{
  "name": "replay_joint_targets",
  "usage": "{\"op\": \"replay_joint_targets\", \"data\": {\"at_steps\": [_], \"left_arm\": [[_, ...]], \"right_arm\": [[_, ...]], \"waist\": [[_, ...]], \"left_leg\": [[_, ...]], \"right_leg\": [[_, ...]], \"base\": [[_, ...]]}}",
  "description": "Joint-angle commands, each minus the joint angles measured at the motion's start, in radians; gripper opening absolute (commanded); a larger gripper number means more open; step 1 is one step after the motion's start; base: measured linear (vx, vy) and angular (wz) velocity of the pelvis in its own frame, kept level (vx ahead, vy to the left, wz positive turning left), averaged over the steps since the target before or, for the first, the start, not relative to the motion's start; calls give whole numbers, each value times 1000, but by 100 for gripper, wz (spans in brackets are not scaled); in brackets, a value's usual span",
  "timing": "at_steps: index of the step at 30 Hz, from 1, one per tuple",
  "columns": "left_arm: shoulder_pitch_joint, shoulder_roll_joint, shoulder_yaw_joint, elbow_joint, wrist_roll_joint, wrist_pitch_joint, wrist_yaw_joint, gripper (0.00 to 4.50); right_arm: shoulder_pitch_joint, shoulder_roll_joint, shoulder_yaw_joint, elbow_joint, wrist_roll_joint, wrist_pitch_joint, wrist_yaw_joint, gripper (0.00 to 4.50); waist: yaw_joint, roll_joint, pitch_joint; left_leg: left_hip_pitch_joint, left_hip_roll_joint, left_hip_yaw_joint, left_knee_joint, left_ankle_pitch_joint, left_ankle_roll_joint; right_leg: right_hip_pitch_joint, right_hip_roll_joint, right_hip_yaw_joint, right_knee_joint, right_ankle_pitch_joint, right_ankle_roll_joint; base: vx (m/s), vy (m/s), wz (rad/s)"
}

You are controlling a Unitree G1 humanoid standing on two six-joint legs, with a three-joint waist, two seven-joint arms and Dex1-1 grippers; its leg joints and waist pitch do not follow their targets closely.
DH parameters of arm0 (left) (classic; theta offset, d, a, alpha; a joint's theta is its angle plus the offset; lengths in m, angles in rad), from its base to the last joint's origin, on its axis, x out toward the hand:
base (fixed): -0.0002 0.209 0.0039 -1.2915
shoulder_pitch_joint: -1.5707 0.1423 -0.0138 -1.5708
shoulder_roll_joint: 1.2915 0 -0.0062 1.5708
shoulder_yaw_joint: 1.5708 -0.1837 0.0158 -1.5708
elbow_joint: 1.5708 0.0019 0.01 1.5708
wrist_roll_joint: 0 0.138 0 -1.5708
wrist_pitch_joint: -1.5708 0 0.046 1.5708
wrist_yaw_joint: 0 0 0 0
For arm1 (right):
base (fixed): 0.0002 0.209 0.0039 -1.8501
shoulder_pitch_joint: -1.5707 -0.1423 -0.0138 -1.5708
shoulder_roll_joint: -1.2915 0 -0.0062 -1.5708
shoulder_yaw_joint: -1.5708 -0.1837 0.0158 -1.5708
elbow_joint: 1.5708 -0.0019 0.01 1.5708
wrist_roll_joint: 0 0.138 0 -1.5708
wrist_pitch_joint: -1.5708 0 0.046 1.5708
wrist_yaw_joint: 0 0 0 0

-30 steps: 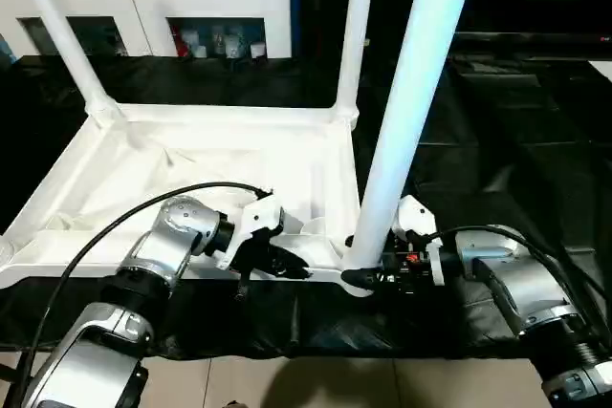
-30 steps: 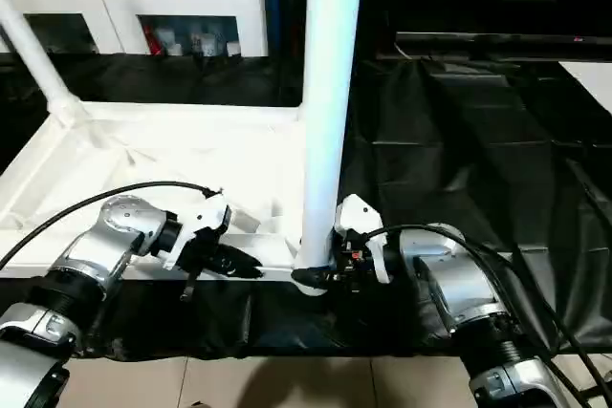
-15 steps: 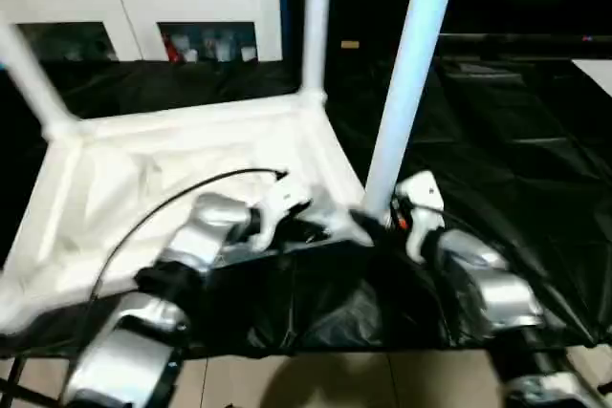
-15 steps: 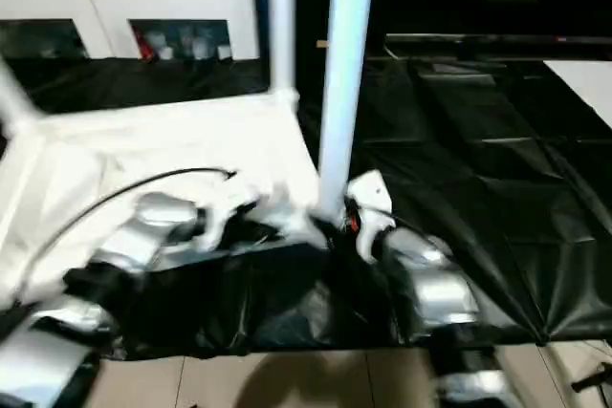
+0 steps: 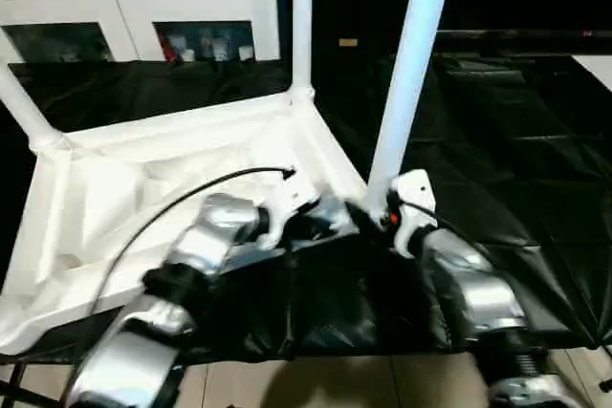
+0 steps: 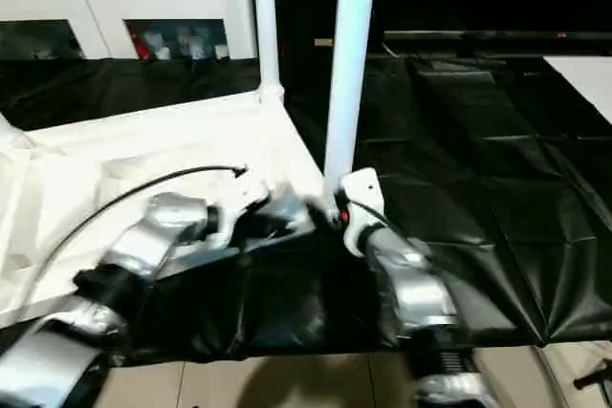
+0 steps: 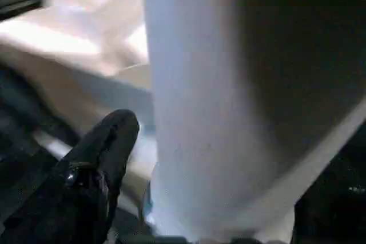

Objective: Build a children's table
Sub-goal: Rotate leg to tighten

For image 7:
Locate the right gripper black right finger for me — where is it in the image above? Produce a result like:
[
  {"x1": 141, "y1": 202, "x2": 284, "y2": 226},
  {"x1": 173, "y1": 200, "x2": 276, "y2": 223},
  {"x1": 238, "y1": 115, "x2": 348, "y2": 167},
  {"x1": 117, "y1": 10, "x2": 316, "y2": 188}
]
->
[{"x1": 291, "y1": 169, "x2": 366, "y2": 244}]

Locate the black glossy mat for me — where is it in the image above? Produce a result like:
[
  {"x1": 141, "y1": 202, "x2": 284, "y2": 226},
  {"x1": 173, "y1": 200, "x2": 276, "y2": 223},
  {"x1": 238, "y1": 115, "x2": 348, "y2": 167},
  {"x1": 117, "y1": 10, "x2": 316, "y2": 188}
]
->
[{"x1": 0, "y1": 63, "x2": 366, "y2": 244}]

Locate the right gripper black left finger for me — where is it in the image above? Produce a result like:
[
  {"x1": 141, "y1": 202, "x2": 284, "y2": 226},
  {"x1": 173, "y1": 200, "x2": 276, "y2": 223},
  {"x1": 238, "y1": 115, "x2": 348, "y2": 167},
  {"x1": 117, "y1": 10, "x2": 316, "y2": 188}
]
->
[{"x1": 0, "y1": 109, "x2": 141, "y2": 244}]

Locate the white plastic table leg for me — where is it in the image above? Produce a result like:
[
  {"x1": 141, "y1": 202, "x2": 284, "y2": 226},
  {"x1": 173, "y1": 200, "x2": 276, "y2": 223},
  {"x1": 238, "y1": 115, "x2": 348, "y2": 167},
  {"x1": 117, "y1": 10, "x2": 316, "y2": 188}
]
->
[{"x1": 140, "y1": 0, "x2": 366, "y2": 242}]

